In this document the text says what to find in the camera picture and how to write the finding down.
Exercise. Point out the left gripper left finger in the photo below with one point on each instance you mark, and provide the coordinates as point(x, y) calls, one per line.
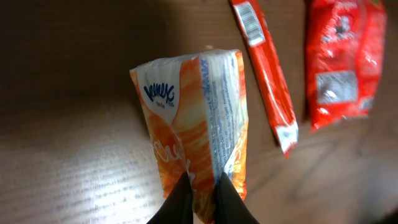
point(177, 208)

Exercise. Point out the red snack bag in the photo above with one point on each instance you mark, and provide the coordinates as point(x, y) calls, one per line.
point(344, 58)

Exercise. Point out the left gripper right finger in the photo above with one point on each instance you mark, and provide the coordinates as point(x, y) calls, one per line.
point(230, 208)

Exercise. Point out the orange and white snack packet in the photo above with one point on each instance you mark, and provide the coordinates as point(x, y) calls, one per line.
point(196, 113)

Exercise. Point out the red and white snack packet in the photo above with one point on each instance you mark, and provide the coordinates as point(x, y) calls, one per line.
point(268, 72)

